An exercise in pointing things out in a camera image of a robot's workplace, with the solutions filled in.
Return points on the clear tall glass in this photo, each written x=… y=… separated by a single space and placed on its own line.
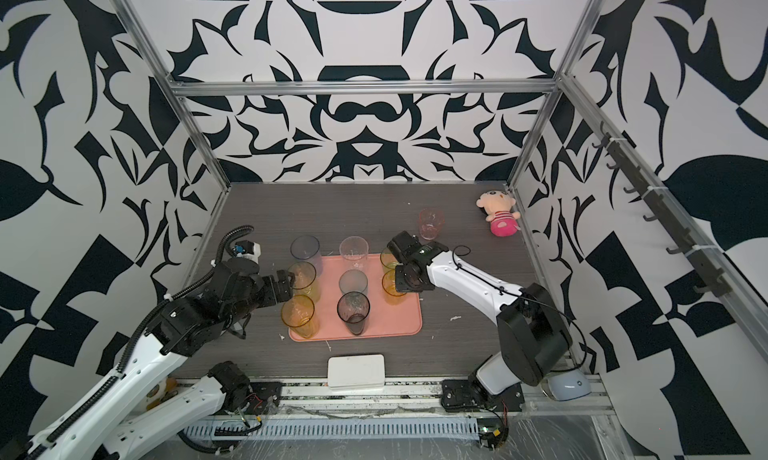
x=354 y=251

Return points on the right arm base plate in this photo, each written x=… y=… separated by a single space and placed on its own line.
x=462 y=395

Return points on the grey white dish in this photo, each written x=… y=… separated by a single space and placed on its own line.
x=567 y=386

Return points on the white box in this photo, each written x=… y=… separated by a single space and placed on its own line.
x=356 y=372

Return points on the yellow short glass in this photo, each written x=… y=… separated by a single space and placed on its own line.
x=391 y=294

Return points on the green small glass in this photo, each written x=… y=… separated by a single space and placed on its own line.
x=388 y=260

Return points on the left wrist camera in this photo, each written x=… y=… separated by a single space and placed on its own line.
x=246 y=249

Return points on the brown white plush toy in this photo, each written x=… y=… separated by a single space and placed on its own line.
x=157 y=394

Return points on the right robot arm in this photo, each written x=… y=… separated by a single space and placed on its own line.
x=532 y=332

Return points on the pink tray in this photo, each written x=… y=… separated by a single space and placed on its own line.
x=387 y=317

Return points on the amber tall glass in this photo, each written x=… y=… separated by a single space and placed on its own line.
x=299 y=315

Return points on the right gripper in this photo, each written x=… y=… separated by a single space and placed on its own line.
x=402 y=285

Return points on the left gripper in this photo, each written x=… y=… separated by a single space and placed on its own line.
x=271 y=294

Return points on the teal glass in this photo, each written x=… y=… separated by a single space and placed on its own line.
x=353 y=281

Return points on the pink plush doll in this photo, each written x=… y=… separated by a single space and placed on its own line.
x=500 y=215

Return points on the dark grey glass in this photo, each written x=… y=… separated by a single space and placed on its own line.
x=353 y=309

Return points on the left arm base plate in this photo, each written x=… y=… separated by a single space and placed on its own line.
x=262 y=397

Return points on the pink glass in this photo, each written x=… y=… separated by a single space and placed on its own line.
x=430 y=222

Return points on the blue-purple glass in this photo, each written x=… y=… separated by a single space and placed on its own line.
x=307 y=248

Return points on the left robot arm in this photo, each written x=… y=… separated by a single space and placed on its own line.
x=99 y=425

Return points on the wall hook rail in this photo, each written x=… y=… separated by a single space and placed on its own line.
x=707 y=260

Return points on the white cable duct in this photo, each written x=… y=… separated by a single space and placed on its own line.
x=461 y=428

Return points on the yellow-green glass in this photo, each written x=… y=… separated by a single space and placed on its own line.
x=305 y=280

